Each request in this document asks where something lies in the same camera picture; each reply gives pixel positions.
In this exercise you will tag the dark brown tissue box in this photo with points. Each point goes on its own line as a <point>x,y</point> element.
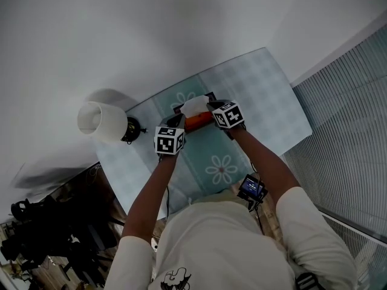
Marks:
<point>210,96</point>

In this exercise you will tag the black device with screen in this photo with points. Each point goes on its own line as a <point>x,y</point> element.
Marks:
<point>251,187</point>

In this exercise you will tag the person's right forearm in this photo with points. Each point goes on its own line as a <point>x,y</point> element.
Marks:
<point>263,162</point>

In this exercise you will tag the black equipment pile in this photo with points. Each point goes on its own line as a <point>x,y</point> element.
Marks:
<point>54,237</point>

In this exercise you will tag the grey window blind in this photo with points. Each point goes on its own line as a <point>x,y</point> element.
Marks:
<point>347,131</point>
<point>362,258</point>

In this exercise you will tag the person's left forearm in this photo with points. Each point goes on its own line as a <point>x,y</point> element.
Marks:
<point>151,192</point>

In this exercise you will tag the person's cream printed shirt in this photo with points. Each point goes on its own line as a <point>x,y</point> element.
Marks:
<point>223,246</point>

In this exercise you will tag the checked pale green tablecloth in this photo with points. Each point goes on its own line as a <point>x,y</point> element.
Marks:
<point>266,101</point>

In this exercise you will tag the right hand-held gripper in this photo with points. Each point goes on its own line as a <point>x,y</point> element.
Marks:
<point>228,115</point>

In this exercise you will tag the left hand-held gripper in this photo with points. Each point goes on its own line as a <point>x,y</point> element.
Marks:
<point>169,140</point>

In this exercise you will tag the white shade black table lamp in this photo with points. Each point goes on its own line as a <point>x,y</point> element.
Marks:
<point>101,121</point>

